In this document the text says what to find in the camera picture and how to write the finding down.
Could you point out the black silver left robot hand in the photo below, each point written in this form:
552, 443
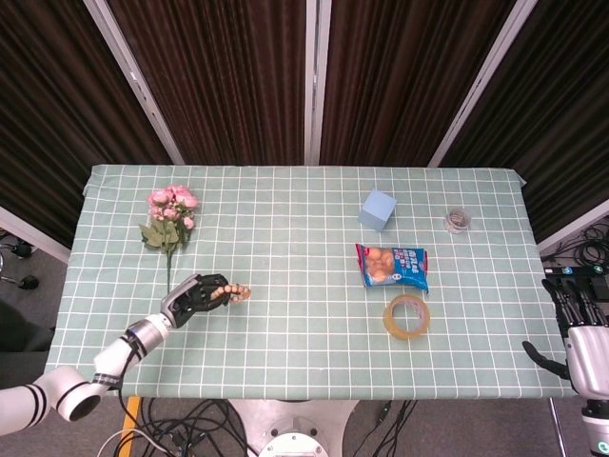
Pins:
183, 300

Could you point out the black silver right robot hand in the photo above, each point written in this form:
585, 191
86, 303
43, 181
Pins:
590, 352

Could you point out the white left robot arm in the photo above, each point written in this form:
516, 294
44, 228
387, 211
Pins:
114, 354

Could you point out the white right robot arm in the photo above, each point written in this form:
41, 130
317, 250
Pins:
597, 428

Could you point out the black power strip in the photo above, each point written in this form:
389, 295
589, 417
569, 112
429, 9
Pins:
583, 273

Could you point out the pink artificial flower bouquet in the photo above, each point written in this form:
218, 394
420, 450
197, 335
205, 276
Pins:
171, 197

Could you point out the green checkered tablecloth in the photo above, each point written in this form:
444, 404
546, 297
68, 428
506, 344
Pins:
304, 343

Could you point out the black chair caster base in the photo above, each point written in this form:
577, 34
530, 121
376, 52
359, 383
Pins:
26, 282

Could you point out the small clear round jar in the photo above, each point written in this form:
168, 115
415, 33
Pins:
459, 221

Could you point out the yellowish clear tape roll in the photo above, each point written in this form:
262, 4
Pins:
391, 328

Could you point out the blue snack bag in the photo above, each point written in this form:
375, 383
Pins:
380, 266

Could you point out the light blue cube box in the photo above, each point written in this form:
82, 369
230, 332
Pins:
378, 209

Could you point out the dark ribbed partition panel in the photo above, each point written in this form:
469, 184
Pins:
404, 81
566, 119
52, 105
228, 81

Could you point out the white partition bottom rail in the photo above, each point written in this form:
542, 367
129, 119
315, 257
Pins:
575, 224
33, 235

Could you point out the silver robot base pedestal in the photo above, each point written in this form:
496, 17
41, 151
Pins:
295, 428

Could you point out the white partition frame post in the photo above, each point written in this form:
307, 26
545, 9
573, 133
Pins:
480, 85
138, 85
316, 81

